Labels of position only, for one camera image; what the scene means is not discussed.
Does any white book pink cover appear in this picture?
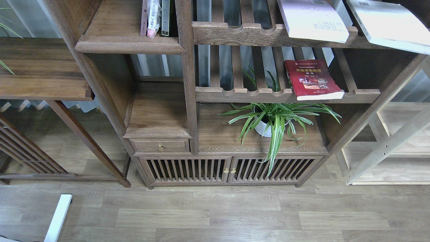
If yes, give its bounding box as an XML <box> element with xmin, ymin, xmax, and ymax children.
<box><xmin>278</xmin><ymin>0</ymin><xmax>349</xmax><ymax>43</ymax></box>

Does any white book green cover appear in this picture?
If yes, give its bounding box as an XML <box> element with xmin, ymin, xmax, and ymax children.
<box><xmin>346</xmin><ymin>0</ymin><xmax>430</xmax><ymax>55</ymax></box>

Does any light wooden shelf unit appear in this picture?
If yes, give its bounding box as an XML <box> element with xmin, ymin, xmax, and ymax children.
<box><xmin>335</xmin><ymin>69</ymin><xmax>430</xmax><ymax>186</ymax></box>

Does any dark wooden bookshelf cabinet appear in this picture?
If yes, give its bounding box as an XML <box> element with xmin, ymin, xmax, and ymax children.
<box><xmin>44</xmin><ymin>0</ymin><xmax>429</xmax><ymax>188</ymax></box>

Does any white plant pot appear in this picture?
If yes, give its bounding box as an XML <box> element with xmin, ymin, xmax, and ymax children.
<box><xmin>252</xmin><ymin>106</ymin><xmax>290</xmax><ymax>139</ymax></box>

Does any green spider plant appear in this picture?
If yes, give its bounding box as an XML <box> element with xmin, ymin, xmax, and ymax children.
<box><xmin>217</xmin><ymin>66</ymin><xmax>342</xmax><ymax>176</ymax></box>

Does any red book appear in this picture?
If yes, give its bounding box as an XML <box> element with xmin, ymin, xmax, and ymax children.
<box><xmin>284</xmin><ymin>59</ymin><xmax>344</xmax><ymax>101</ymax></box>

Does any dark green upright book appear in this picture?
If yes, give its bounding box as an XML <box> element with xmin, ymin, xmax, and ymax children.
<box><xmin>161</xmin><ymin>0</ymin><xmax>177</xmax><ymax>37</ymax></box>

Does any pink spine upright book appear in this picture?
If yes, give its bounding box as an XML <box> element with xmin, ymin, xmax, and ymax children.
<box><xmin>140</xmin><ymin>0</ymin><xmax>148</xmax><ymax>37</ymax></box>

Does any plastic wrapped white book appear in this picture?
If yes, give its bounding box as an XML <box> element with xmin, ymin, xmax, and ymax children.
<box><xmin>146</xmin><ymin>0</ymin><xmax>162</xmax><ymax>38</ymax></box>

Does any white metal leg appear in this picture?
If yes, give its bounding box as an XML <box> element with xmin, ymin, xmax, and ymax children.
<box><xmin>44</xmin><ymin>194</ymin><xmax>73</xmax><ymax>242</ymax></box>

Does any dark wooden side table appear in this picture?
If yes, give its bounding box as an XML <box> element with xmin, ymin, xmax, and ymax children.
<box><xmin>1</xmin><ymin>37</ymin><xmax>131</xmax><ymax>188</ymax></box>

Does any green plant leaves left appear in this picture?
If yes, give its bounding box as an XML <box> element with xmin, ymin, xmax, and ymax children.
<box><xmin>0</xmin><ymin>7</ymin><xmax>23</xmax><ymax>75</ymax></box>

